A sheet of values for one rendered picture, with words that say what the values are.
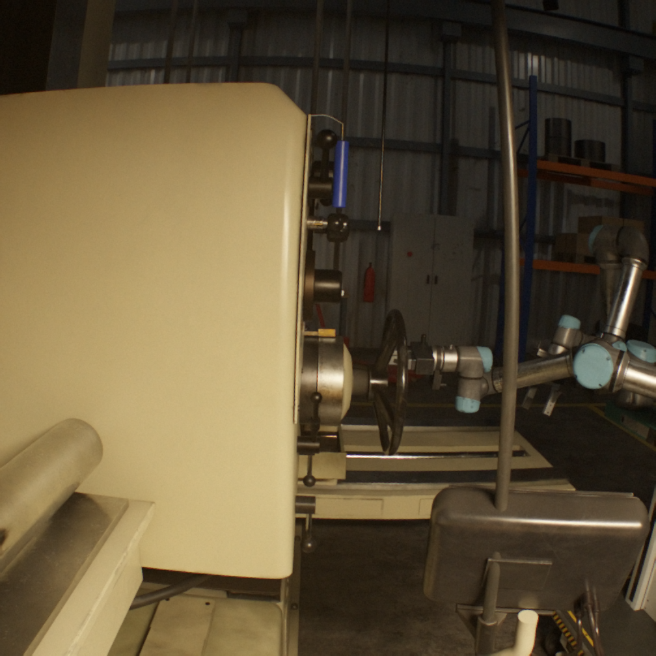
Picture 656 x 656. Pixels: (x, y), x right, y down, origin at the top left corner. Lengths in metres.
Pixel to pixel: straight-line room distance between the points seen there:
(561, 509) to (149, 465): 0.66
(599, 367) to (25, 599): 1.34
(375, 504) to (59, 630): 1.65
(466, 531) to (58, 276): 0.75
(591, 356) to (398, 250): 6.88
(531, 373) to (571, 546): 0.93
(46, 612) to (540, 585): 0.71
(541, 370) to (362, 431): 1.40
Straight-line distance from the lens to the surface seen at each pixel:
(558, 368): 1.70
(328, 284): 1.13
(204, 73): 9.39
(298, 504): 1.14
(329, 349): 1.36
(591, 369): 1.52
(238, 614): 1.69
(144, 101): 0.94
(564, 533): 0.85
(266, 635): 1.62
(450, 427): 2.98
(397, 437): 1.33
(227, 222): 0.88
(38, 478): 0.81
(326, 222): 1.07
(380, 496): 2.20
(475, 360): 1.64
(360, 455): 2.61
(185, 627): 1.61
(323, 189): 0.98
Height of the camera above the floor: 1.65
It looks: 8 degrees down
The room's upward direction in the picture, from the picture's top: 3 degrees clockwise
